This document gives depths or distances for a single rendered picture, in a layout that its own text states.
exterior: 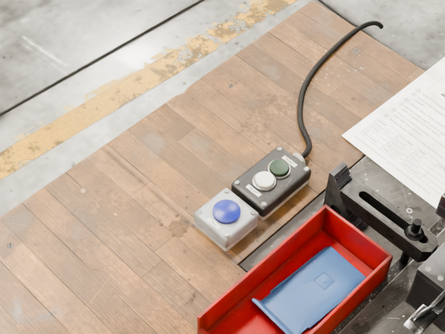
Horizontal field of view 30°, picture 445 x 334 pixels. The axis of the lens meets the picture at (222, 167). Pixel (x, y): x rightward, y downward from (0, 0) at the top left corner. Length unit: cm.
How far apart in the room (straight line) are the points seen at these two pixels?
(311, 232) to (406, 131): 27
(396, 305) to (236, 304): 22
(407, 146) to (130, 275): 48
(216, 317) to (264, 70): 48
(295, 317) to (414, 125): 41
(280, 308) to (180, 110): 39
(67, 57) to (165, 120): 144
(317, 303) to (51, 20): 194
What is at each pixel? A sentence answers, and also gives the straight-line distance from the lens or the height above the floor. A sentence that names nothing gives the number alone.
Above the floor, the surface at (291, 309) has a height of 91.
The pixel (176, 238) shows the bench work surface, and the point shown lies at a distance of 120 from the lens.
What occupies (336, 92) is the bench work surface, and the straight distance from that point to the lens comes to 139.
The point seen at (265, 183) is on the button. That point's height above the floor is 94.
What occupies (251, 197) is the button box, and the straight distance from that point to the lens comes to 120.
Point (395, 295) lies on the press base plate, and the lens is 118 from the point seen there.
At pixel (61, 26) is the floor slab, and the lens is 287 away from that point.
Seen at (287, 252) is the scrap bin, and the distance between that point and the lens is 116.
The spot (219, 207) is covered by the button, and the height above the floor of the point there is 94.
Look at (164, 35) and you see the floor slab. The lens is 280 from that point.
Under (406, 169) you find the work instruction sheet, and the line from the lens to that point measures 131.
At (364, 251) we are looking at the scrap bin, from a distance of 117.
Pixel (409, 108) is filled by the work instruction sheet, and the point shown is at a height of 90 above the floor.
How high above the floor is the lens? 190
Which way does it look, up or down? 52 degrees down
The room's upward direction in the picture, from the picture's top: 2 degrees clockwise
